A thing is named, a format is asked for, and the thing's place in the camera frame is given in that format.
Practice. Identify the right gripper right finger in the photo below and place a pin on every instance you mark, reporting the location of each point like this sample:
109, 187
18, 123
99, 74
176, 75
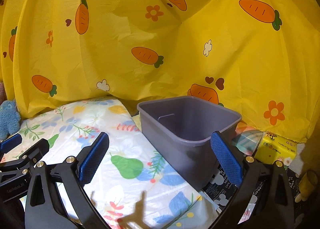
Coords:
274, 207

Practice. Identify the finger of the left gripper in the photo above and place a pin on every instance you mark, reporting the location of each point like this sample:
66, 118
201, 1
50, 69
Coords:
16, 175
10, 143

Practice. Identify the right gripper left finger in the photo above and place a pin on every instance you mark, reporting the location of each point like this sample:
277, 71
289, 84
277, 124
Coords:
44, 207

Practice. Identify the grey plastic trash bin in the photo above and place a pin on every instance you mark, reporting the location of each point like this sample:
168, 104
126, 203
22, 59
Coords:
180, 130

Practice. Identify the blue plush monster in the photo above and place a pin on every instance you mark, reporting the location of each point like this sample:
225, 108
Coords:
10, 119

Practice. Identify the black mouse print bag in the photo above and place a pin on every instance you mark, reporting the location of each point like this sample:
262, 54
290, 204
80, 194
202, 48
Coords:
221, 191

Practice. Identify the purple teddy bear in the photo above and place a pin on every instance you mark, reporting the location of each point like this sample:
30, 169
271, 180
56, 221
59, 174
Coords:
3, 95

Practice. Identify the yellow tissue pack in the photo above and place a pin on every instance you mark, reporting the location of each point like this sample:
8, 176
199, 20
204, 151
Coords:
273, 148

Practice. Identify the pastel plaid cloth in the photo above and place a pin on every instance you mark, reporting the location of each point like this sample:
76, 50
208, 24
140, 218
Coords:
247, 138

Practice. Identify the yellow carrot print curtain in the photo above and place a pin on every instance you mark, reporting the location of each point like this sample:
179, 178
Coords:
257, 57

